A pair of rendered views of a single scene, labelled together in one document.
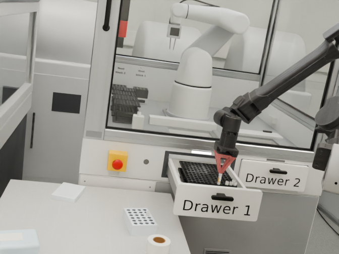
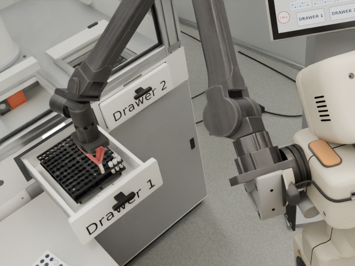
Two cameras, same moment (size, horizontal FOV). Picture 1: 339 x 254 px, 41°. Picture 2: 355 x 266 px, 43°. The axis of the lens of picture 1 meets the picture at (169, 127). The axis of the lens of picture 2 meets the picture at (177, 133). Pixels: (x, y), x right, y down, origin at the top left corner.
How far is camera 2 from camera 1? 0.71 m
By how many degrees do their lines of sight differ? 36
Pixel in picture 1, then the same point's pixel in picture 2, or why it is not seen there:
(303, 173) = (165, 73)
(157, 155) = (7, 169)
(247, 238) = (143, 158)
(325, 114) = (216, 117)
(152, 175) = (17, 187)
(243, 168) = (106, 112)
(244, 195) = (140, 176)
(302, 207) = (178, 98)
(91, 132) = not seen: outside the picture
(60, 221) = not seen: outside the picture
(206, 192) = (103, 205)
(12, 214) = not seen: outside the picture
